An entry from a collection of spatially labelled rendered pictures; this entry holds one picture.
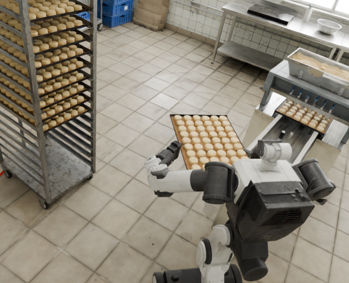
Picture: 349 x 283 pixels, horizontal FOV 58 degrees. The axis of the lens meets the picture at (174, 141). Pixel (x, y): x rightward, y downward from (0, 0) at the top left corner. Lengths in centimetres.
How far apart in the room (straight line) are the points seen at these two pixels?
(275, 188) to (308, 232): 188
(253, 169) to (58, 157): 202
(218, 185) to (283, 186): 25
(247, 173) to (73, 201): 182
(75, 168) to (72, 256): 76
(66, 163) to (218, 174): 190
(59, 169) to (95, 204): 43
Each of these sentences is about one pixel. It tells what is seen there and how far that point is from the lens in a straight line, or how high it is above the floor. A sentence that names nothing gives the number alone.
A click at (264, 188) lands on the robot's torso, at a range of 124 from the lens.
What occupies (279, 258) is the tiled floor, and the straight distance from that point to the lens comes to 282.
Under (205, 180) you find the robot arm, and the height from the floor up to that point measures 130.
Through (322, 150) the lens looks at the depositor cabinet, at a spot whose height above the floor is 76.
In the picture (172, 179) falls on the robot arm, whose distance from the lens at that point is 130.
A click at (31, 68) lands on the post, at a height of 126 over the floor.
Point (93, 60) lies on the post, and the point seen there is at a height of 118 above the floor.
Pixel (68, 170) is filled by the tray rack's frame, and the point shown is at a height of 15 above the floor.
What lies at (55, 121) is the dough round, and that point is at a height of 79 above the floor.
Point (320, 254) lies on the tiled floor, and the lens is 303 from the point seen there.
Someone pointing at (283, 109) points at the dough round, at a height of 92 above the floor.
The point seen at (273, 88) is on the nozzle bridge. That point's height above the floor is 105.
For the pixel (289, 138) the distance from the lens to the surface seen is 250.
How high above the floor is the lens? 215
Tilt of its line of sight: 39 degrees down
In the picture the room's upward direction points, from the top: 12 degrees clockwise
